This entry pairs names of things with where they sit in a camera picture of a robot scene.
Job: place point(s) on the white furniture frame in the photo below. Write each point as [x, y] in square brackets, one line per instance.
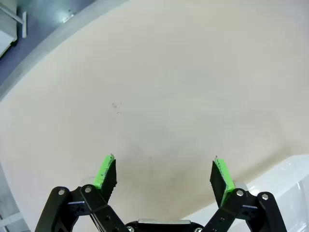
[9, 26]

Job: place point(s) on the empty clear plastic container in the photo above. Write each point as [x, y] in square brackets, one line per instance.
[277, 176]

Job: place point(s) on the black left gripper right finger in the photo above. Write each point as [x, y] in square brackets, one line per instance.
[229, 205]

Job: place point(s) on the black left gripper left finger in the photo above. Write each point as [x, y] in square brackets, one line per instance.
[96, 207]

